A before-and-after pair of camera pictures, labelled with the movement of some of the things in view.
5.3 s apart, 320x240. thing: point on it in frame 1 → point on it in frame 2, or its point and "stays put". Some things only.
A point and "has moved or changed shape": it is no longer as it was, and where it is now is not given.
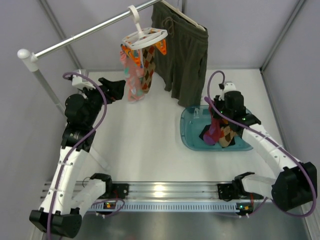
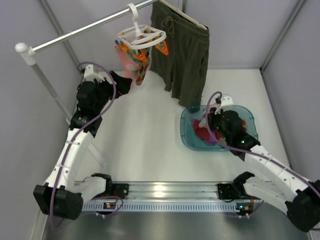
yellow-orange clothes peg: (131, 53) → (142, 57)
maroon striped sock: (211, 137) has moved or changed shape
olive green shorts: (182, 70) stays put
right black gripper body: (218, 122) → (215, 118)
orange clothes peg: (162, 46) stays put
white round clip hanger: (142, 37) has moved or changed shape
